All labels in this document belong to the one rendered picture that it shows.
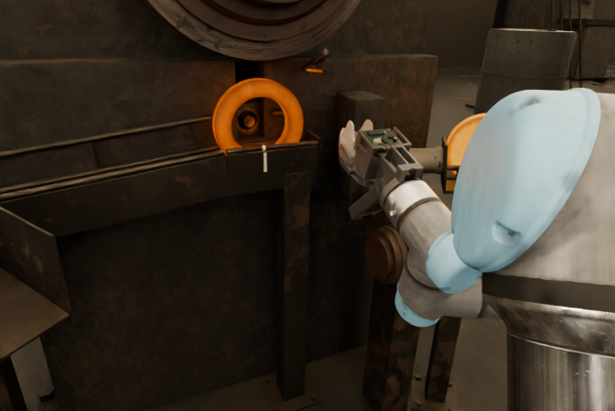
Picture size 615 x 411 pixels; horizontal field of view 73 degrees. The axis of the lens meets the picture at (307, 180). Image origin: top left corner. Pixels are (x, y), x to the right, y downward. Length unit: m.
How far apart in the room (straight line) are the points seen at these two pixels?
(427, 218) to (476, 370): 0.91
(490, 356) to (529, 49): 2.31
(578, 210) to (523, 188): 0.03
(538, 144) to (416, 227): 0.35
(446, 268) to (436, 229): 0.05
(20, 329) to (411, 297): 0.50
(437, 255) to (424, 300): 0.10
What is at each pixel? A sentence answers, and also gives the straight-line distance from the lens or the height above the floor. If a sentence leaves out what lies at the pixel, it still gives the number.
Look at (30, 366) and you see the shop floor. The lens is 1.53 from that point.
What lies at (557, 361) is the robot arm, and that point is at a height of 0.79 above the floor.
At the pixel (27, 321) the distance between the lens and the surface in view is 0.63.
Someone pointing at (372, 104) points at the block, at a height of 0.79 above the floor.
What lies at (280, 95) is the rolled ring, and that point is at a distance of 0.84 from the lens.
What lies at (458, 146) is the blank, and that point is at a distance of 0.92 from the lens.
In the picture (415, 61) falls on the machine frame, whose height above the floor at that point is 0.86.
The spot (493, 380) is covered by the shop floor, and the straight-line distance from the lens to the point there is 1.43.
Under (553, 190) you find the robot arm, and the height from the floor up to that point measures 0.88.
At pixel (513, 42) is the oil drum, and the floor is 0.80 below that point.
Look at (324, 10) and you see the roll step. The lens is 0.82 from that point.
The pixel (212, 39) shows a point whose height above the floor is 0.92.
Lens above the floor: 0.96
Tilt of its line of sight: 22 degrees down
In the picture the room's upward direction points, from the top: 2 degrees clockwise
